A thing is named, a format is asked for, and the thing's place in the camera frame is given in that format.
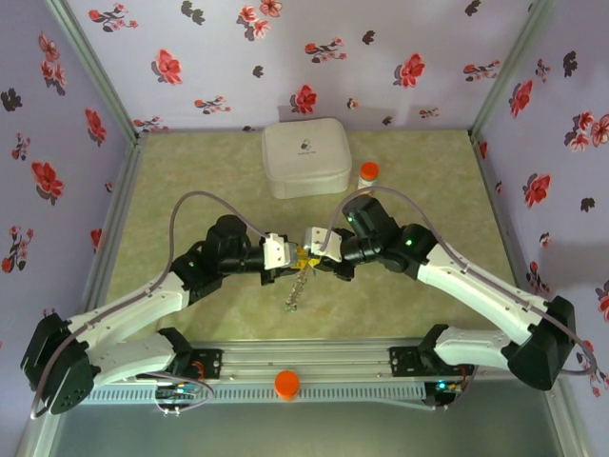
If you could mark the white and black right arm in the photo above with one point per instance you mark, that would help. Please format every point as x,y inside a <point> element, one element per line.
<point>476,290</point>

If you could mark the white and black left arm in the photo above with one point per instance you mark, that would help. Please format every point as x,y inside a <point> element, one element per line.
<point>133,311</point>

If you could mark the orange-capped pill bottle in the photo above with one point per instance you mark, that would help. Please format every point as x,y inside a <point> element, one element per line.
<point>368,171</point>

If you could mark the white zipped medicine case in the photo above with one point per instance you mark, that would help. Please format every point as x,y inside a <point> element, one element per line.
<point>307,157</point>

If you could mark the orange cylinder button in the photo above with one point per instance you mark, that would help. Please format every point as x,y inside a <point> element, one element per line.
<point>287,383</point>

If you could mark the green circuit board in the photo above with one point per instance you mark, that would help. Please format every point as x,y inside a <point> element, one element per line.
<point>447,388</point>
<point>178,392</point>

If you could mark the grey metal sheet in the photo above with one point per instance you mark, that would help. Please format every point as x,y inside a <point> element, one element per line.
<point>309,428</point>

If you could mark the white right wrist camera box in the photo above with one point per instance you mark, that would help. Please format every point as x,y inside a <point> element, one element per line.
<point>316,240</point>

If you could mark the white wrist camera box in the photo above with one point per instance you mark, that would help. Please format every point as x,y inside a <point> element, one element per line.
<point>276,252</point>
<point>316,240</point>

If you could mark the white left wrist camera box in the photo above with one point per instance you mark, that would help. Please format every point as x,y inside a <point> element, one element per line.
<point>276,252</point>

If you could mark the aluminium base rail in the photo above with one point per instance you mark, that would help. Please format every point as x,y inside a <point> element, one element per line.
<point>309,357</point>

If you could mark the aluminium side rail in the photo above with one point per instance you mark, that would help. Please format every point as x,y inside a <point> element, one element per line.
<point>113,228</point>
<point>505,228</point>

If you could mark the aluminium frame post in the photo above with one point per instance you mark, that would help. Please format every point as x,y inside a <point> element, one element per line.
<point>515,62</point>
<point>91,62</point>

